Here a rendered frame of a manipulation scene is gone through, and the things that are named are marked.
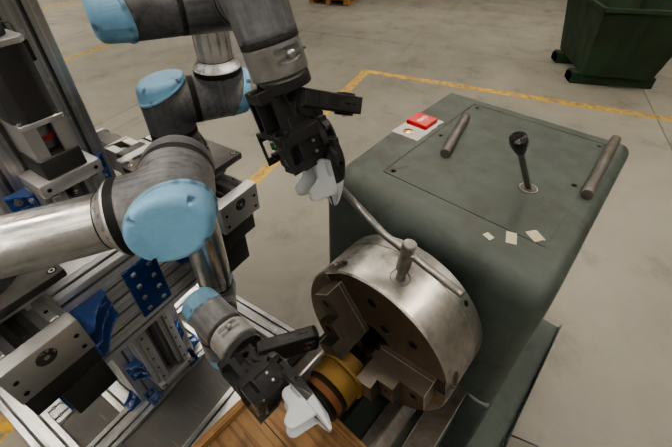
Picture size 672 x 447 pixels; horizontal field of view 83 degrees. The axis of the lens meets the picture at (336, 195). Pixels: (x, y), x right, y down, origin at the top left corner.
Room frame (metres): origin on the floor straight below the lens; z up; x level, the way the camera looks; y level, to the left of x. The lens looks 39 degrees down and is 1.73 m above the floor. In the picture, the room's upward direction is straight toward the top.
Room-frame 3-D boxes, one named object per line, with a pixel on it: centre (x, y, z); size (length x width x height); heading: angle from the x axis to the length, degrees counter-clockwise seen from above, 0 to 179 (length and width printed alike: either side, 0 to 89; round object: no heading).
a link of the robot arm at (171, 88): (0.87, 0.41, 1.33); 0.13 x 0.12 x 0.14; 115
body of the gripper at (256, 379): (0.32, 0.13, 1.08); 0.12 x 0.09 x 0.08; 47
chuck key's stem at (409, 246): (0.40, -0.11, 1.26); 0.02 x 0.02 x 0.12
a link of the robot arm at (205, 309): (0.43, 0.24, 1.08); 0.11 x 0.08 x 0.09; 47
